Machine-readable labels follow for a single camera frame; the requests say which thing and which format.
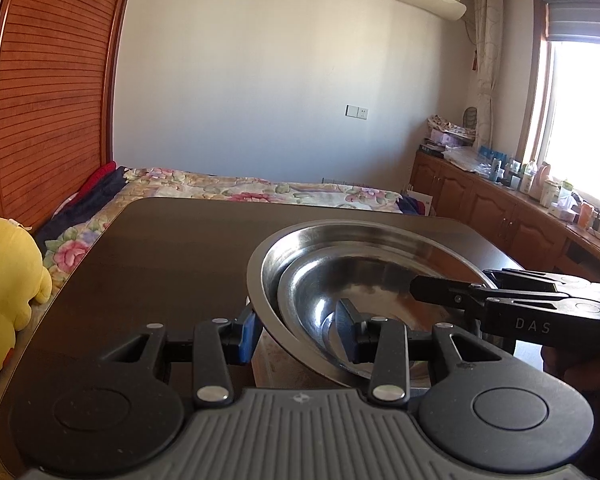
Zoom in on grey roller blind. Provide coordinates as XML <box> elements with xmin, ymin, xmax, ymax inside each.
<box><xmin>532</xmin><ymin>0</ymin><xmax>600</xmax><ymax>44</ymax></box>

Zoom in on purple box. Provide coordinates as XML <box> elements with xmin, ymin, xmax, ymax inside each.
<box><xmin>429</xmin><ymin>129</ymin><xmax>474</xmax><ymax>147</ymax></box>

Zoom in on wooden sliding wardrobe door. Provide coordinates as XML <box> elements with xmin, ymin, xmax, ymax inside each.
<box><xmin>0</xmin><ymin>0</ymin><xmax>140</xmax><ymax>233</ymax></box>

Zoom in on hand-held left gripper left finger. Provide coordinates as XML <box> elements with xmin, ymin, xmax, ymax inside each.
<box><xmin>97</xmin><ymin>307</ymin><xmax>262</xmax><ymax>408</ymax></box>

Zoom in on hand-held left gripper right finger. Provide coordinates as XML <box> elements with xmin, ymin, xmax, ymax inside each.
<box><xmin>334</xmin><ymin>298</ymin><xmax>504</xmax><ymax>408</ymax></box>

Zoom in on stack of folded cloth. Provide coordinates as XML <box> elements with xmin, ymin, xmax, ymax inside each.
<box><xmin>426</xmin><ymin>114</ymin><xmax>477</xmax><ymax>134</ymax></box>

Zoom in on window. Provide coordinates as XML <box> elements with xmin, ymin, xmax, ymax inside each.
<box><xmin>522</xmin><ymin>35</ymin><xmax>600</xmax><ymax>203</ymax></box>

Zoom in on red cloth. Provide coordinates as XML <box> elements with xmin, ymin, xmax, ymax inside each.
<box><xmin>77</xmin><ymin>160</ymin><xmax>119</xmax><ymax>197</ymax></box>

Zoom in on yellow plush toy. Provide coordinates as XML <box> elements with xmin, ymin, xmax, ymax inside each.
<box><xmin>0</xmin><ymin>214</ymin><xmax>54</xmax><ymax>461</ymax></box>

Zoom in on clear plastic bags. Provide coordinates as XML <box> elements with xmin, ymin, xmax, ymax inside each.
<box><xmin>442</xmin><ymin>145</ymin><xmax>497</xmax><ymax>174</ymax></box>

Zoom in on floral bedsheet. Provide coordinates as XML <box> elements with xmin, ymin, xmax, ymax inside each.
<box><xmin>44</xmin><ymin>167</ymin><xmax>407</xmax><ymax>282</ymax></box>

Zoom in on person's right hand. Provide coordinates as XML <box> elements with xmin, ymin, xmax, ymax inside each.
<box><xmin>540</xmin><ymin>342</ymin><xmax>600</xmax><ymax>397</ymax></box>

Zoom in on cream patterned curtain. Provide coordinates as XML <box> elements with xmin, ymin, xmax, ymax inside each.
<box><xmin>472</xmin><ymin>0</ymin><xmax>504</xmax><ymax>150</ymax></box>

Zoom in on medium steel bowl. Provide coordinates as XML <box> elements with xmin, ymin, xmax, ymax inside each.
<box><xmin>277</xmin><ymin>247</ymin><xmax>483</xmax><ymax>382</ymax></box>

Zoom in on navy blue blanket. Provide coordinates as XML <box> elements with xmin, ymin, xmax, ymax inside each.
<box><xmin>396</xmin><ymin>194</ymin><xmax>427</xmax><ymax>215</ymax></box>
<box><xmin>34</xmin><ymin>167</ymin><xmax>132</xmax><ymax>247</ymax></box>

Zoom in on wooden cabinet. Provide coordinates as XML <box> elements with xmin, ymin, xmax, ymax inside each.
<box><xmin>410</xmin><ymin>149</ymin><xmax>600</xmax><ymax>283</ymax></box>

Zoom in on row of toiletry bottles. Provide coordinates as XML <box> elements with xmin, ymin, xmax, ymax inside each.
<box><xmin>477</xmin><ymin>145</ymin><xmax>600</xmax><ymax>242</ymax></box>

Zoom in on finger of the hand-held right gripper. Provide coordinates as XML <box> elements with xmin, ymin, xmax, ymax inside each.
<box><xmin>409</xmin><ymin>273</ymin><xmax>572</xmax><ymax>319</ymax></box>
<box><xmin>482</xmin><ymin>268</ymin><xmax>592</xmax><ymax>292</ymax></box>

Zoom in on white card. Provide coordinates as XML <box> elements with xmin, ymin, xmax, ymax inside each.
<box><xmin>404</xmin><ymin>188</ymin><xmax>437</xmax><ymax>217</ymax></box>

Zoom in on large steel bowl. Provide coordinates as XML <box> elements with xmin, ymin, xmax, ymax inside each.
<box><xmin>246</xmin><ymin>219</ymin><xmax>499</xmax><ymax>388</ymax></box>

